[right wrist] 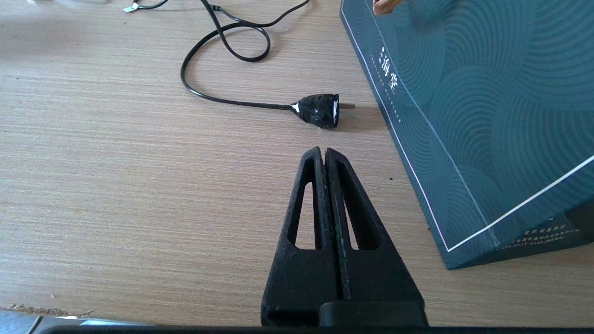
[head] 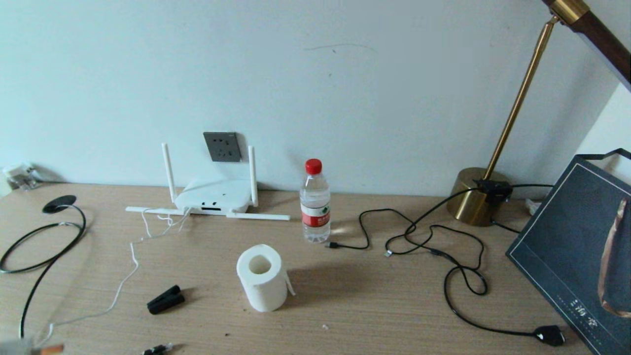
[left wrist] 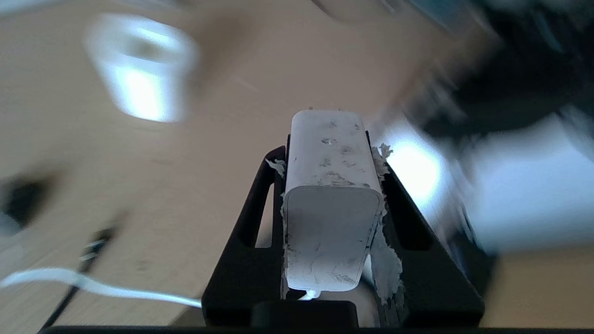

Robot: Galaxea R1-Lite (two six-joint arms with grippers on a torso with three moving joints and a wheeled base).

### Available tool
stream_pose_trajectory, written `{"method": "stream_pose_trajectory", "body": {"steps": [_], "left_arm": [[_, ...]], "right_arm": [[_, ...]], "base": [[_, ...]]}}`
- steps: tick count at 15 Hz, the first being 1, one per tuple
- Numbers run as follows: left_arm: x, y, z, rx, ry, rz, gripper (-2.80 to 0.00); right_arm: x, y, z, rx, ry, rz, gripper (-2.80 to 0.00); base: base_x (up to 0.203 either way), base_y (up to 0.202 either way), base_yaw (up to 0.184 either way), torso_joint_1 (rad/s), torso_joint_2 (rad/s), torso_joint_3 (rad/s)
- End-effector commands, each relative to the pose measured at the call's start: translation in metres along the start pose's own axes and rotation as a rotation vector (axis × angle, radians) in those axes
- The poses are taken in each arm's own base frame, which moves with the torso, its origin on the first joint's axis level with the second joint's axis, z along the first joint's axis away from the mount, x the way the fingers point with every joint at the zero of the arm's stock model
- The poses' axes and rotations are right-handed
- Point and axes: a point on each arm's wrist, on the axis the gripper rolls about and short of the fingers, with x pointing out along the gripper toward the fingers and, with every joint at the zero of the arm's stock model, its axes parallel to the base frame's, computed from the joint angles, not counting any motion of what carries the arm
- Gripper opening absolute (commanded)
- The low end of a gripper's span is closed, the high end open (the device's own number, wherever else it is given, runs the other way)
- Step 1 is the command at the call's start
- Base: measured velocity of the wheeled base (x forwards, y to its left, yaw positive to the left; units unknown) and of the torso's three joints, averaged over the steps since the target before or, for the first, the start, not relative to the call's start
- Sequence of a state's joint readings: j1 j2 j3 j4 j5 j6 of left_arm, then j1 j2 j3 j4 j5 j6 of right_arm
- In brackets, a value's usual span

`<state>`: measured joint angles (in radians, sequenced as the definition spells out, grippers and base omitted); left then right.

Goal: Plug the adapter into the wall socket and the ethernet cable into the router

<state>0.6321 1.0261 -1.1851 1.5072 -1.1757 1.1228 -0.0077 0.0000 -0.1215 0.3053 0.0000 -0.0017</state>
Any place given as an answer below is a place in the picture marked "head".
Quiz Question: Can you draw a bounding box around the thin white adapter cable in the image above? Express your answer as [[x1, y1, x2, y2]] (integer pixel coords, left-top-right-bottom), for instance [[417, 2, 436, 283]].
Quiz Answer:
[[35, 206, 193, 348]]

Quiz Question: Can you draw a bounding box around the white router with antennas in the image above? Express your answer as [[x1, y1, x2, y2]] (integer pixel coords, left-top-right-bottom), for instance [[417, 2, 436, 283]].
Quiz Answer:
[[126, 143, 291, 221]]

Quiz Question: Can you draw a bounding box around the water bottle red cap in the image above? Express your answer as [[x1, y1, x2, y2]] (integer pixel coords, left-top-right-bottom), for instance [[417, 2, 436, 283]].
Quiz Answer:
[[300, 159, 331, 244]]

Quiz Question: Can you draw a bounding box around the white toilet paper roll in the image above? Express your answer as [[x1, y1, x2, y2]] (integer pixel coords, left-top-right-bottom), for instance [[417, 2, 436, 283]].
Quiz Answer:
[[236, 244, 296, 313]]

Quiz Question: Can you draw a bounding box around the brass desk lamp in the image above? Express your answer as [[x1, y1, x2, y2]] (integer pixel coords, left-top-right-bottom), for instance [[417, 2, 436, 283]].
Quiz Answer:
[[446, 0, 631, 227]]

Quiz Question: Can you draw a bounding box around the black power block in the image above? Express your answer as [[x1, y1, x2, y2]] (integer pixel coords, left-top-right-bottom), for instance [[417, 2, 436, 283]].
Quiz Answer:
[[476, 179, 513, 204]]

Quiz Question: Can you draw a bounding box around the black plastic clip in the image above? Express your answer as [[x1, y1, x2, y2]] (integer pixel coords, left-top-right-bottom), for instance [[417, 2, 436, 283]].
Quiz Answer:
[[147, 284, 186, 315]]

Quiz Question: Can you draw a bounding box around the dark gift bag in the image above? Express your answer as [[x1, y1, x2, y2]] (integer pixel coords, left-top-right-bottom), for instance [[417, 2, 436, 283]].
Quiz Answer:
[[505, 149, 631, 355]]

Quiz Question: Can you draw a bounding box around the black desk grommet cover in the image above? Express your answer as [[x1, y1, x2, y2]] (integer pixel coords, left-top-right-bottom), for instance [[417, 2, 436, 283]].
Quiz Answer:
[[42, 195, 77, 214]]

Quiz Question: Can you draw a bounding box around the grey wall socket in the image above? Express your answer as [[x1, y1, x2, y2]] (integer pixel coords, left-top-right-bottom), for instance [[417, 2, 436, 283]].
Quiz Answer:
[[204, 132, 243, 163]]

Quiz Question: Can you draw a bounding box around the black cable silver connector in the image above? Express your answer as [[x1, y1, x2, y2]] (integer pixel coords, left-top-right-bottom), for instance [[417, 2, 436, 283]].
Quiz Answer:
[[385, 186, 493, 258]]

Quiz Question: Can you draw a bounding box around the thick black looped cable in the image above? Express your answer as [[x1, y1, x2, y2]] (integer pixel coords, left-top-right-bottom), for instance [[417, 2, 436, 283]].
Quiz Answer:
[[0, 205, 87, 341]]

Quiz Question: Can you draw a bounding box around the black lamp power cord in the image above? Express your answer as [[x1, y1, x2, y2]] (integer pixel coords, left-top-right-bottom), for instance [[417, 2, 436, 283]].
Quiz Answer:
[[325, 209, 566, 347]]

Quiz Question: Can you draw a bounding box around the small white object by wall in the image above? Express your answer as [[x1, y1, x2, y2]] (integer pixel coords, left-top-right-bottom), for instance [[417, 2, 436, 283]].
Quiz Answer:
[[2, 163, 42, 191]]

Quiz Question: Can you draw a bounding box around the brown ribbon bag handle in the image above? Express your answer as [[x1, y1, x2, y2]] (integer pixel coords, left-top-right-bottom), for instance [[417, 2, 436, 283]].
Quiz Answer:
[[597, 198, 631, 319]]

